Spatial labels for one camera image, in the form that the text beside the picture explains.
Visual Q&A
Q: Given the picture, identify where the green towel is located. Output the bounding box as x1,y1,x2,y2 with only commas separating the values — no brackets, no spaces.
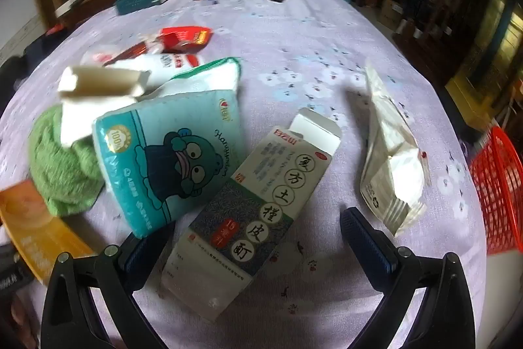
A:
28,104,108,217

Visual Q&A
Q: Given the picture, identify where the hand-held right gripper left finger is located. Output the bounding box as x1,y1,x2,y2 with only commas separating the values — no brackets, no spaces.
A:
40,224,176,349

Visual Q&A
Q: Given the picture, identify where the white open carton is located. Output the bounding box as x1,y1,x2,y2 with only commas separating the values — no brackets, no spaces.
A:
57,65,154,149

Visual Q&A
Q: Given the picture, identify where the white bag with green edge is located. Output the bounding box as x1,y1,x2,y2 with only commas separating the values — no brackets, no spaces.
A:
157,57,244,98

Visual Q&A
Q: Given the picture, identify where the golden pillar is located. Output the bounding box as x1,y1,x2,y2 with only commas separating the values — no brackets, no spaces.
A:
445,0,523,133

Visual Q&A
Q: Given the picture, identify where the purple floral tablecloth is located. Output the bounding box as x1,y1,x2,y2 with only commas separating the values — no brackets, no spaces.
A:
0,0,491,349

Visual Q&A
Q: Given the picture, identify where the white wrapper packet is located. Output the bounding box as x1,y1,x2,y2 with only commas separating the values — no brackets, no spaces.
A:
360,59,433,238

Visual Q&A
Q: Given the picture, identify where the red plastic basket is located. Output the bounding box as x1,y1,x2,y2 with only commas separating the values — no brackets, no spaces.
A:
469,126,523,256

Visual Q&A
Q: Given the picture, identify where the red packet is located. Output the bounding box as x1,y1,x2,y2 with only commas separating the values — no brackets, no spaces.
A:
157,25,213,49

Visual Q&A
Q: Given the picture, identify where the teal cartoon tissue pack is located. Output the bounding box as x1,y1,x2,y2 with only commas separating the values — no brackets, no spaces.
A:
91,87,246,239

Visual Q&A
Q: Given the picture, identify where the orange box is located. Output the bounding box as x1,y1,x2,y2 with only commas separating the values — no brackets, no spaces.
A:
0,179,96,286

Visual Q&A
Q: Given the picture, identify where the cardboard box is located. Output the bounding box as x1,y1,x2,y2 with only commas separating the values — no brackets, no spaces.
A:
378,0,405,28

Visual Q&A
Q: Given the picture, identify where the clear plastic bag red print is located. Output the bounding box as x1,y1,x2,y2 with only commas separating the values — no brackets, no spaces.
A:
141,52,207,82

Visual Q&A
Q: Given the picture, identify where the white and grey medicine box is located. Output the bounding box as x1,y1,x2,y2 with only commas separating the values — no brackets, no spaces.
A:
160,107,342,324

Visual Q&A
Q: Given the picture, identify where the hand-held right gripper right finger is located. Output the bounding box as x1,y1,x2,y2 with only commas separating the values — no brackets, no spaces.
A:
340,207,479,349

